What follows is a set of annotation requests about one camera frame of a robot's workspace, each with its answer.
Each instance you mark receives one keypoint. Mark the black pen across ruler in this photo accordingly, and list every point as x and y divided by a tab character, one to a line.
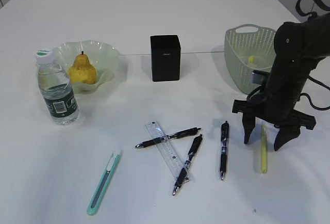
177	135

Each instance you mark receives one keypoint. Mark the yellow white waste paper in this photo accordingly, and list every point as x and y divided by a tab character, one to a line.
257	62

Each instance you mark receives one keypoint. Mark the yellow pear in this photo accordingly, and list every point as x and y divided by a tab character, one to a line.
82	70

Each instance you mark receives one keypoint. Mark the black square pen holder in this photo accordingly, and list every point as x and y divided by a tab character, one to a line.
165	58

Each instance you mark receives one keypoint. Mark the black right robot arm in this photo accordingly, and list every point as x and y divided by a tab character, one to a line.
299	47

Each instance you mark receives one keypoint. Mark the black pen standing apart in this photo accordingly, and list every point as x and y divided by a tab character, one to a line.
223	155

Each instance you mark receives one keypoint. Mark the clear water bottle green label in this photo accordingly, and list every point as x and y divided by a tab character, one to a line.
56	89

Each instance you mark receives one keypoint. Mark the yellow green pen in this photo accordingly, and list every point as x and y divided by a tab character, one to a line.
264	148

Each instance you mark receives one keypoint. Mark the black pen under ruler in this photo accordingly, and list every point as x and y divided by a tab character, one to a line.
183	175

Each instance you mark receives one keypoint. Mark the green glass scalloped plate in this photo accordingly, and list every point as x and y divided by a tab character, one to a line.
103	56

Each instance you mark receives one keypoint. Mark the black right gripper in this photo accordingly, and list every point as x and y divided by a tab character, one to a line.
277	101

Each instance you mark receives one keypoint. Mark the mint green utility knife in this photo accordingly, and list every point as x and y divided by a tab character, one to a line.
104	182

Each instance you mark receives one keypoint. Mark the green woven plastic basket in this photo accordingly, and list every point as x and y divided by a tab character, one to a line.
247	48

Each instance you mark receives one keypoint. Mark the clear plastic ruler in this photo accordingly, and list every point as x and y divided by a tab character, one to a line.
167	151

